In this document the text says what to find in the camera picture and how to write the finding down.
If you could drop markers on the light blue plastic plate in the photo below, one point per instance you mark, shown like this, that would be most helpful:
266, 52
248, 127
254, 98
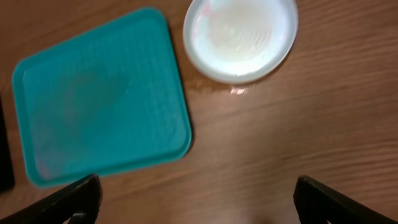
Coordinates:
239, 41

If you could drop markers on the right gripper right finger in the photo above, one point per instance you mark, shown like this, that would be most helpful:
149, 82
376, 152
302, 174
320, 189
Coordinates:
316, 203

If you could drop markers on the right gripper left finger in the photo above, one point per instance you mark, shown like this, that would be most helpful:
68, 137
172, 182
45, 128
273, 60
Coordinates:
78, 202

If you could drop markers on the teal plastic tray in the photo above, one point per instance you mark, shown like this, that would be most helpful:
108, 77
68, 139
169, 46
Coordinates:
104, 102

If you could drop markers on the red and black tray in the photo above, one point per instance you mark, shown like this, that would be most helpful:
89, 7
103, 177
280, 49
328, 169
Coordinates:
7, 180

